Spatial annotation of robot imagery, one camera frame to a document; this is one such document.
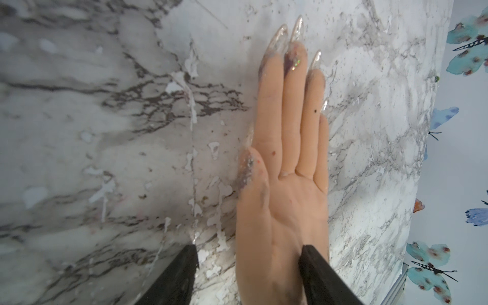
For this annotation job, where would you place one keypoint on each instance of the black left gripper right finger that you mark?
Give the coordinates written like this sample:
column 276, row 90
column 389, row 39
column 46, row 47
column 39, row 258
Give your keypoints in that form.
column 321, row 284

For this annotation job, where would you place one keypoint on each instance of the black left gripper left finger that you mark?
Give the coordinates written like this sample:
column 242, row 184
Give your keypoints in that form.
column 175, row 285

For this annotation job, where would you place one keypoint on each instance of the mannequin hand with long nails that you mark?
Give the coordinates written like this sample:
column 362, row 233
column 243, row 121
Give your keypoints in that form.
column 283, row 177

